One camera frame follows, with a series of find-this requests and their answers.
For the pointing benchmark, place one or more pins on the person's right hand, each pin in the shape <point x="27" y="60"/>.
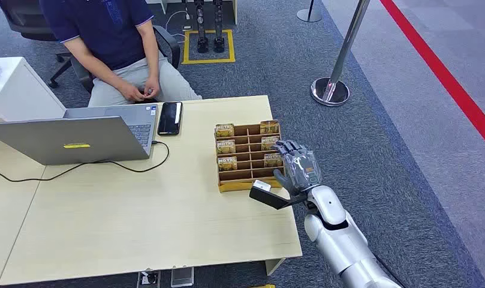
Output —
<point x="131" y="92"/>

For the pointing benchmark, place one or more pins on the chrome stanchion base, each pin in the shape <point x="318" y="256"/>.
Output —
<point x="309" y="15"/>

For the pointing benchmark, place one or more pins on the person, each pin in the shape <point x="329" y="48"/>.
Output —
<point x="107" y="36"/>

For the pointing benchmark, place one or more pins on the black smartphone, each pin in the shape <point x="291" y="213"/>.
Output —
<point x="170" y="118"/>

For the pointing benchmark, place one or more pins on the person's left hand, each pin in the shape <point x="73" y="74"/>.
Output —
<point x="151" y="88"/>

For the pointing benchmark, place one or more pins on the black office chair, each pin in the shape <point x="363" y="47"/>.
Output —
<point x="23" y="20"/>

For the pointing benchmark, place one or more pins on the grey laptop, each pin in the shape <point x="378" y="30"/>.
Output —
<point x="67" y="137"/>

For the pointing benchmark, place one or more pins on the person's right forearm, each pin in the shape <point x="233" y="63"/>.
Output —
<point x="93" y="65"/>

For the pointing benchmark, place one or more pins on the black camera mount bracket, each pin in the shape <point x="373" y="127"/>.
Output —
<point x="272" y="199"/>

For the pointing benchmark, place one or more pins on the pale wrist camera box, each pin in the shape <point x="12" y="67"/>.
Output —
<point x="262" y="185"/>

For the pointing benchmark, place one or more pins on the white cabinet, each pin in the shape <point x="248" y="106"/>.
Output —
<point x="23" y="91"/>

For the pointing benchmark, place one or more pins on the grey floor device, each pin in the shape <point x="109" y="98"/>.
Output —
<point x="182" y="277"/>

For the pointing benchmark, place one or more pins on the person's hand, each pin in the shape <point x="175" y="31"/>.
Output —
<point x="131" y="92"/>
<point x="151" y="88"/>

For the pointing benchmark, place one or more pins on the floor power socket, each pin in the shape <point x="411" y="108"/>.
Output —
<point x="149" y="279"/>

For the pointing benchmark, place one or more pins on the wooden card holder rack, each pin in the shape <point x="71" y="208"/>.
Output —
<point x="248" y="175"/>

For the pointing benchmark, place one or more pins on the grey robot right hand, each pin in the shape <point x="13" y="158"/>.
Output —
<point x="301" y="169"/>

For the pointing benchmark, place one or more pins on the person's left forearm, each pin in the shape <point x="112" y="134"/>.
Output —
<point x="149" y="47"/>

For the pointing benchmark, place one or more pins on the hotel key card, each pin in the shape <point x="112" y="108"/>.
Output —
<point x="269" y="143"/>
<point x="272" y="160"/>
<point x="227" y="163"/>
<point x="225" y="147"/>
<point x="269" y="127"/>
<point x="224" y="130"/>

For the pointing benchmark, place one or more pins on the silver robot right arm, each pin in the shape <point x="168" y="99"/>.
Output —
<point x="339" y="238"/>

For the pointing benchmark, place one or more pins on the black robot leg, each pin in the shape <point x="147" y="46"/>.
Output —
<point x="201" y="39"/>
<point x="218" y="39"/>

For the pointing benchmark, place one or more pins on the chrome stanchion post with base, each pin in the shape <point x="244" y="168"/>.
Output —
<point x="339" y="59"/>

